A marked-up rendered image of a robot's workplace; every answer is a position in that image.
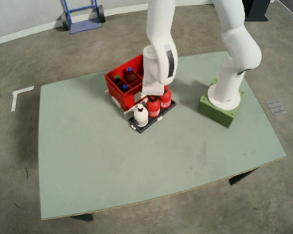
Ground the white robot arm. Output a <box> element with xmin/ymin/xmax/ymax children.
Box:
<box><xmin>143</xmin><ymin>0</ymin><xmax>261</xmax><ymax>110</ymax></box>

